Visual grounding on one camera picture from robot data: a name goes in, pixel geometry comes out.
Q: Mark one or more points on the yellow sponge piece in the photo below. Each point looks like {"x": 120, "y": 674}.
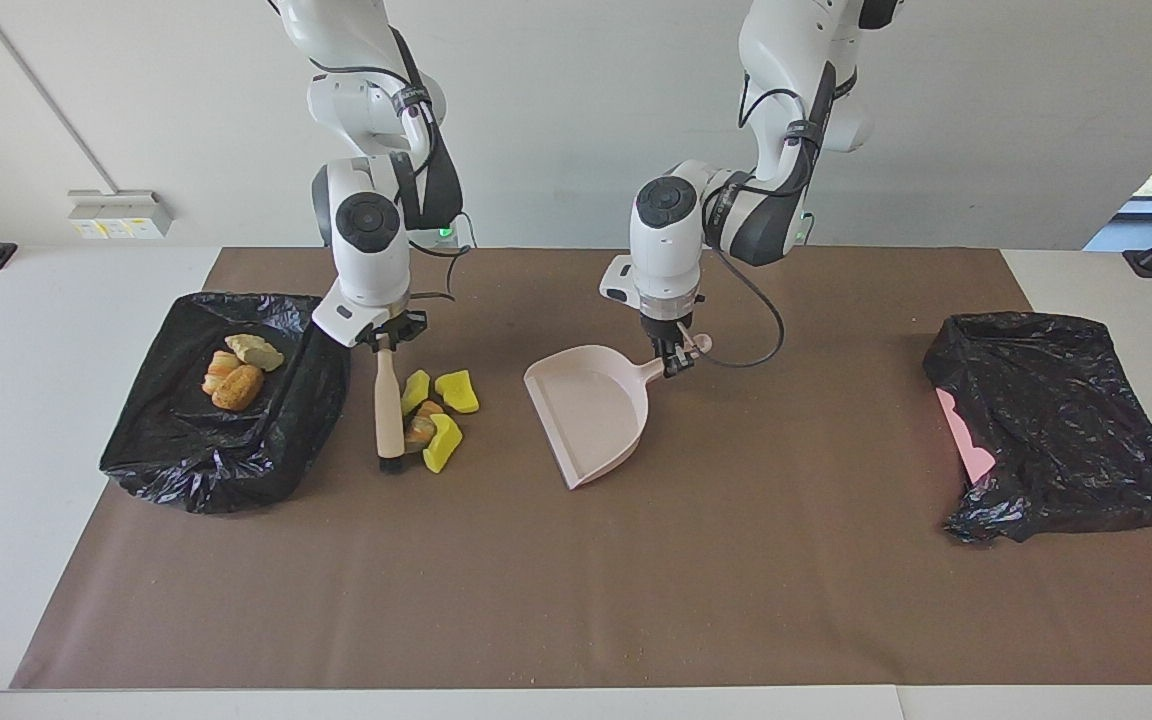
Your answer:
{"x": 417, "y": 392}
{"x": 442, "y": 442}
{"x": 457, "y": 391}

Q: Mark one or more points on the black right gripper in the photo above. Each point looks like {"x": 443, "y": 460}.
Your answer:
{"x": 394, "y": 328}

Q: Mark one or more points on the brown crumbly bread piece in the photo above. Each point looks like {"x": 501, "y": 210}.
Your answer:
{"x": 238, "y": 387}

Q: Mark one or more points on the black crumpled trash bag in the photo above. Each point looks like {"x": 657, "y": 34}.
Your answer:
{"x": 1066, "y": 430}

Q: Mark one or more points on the pink plastic bin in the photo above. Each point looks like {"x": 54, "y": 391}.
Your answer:
{"x": 966, "y": 440}

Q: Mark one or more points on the beige plastic dustpan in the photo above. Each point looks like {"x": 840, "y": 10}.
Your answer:
{"x": 586, "y": 410}

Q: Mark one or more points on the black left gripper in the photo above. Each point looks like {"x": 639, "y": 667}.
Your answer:
{"x": 661, "y": 328}

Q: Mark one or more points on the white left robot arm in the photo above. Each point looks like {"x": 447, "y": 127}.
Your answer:
{"x": 666, "y": 260}

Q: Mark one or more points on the black bag lined bin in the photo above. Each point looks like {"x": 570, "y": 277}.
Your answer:
{"x": 266, "y": 440}

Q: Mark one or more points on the white wall socket box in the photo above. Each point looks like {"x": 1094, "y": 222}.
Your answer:
{"x": 121, "y": 212}

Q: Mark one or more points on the pale green bread piece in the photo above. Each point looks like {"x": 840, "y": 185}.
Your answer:
{"x": 254, "y": 350}

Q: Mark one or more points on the brown paper table mat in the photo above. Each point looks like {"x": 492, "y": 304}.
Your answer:
{"x": 786, "y": 600}

